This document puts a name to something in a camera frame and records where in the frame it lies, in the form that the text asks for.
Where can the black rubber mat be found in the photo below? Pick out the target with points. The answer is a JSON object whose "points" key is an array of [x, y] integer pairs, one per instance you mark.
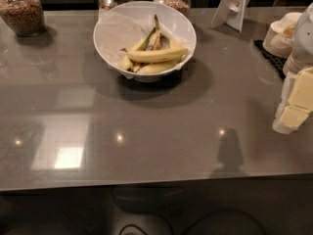
{"points": [[276, 63]]}

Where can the far paper cup stack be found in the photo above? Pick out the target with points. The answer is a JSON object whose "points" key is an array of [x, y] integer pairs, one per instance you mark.
{"points": [[278, 38]]}

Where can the left small yellow banana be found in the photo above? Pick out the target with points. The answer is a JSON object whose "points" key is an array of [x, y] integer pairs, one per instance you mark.
{"points": [[126, 64]]}

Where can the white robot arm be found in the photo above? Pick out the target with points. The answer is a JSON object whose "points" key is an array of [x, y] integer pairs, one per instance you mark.
{"points": [[302, 39]]}

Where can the paper cup stack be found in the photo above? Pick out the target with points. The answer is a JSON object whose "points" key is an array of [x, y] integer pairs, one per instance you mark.
{"points": [[293, 64], [278, 38]]}

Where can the near paper cup stack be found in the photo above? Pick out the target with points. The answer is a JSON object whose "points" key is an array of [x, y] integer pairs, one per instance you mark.
{"points": [[293, 64]]}

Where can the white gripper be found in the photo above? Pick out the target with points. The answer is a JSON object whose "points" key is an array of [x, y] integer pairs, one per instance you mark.
{"points": [[303, 41]]}

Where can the white bowl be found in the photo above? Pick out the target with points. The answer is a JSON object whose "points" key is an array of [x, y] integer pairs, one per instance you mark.
{"points": [[144, 40]]}

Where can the left glass cereal jar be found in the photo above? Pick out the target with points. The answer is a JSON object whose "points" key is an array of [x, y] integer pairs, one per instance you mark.
{"points": [[23, 17]]}

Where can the spotted banana with sticker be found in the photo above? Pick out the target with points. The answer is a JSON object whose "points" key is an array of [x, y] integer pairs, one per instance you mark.
{"points": [[155, 38]]}

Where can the white sign stand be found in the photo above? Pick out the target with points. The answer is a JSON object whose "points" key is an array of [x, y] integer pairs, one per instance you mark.
{"points": [[231, 13]]}

